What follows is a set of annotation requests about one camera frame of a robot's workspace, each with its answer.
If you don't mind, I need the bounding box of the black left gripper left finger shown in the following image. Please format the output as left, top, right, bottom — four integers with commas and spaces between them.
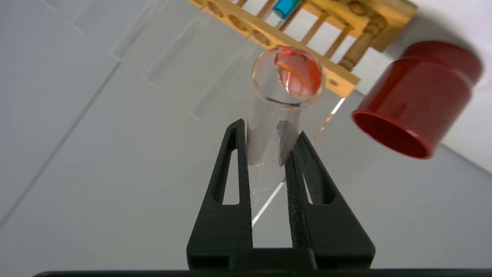
187, 118, 253, 270

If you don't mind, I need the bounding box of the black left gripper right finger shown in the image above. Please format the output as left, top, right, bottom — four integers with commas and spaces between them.
284, 131, 376, 269

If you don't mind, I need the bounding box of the test tube orange-red pigment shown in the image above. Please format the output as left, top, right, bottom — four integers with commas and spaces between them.
246, 45, 326, 216

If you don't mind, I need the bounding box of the test tube blue pigment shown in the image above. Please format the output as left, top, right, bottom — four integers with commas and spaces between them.
188, 0, 304, 120

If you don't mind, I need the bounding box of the wooden test tube rack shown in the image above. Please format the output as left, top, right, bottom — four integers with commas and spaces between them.
188, 0, 417, 98

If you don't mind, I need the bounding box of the dark red plastic cup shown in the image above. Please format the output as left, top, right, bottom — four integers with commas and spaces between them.
352, 40, 484, 160

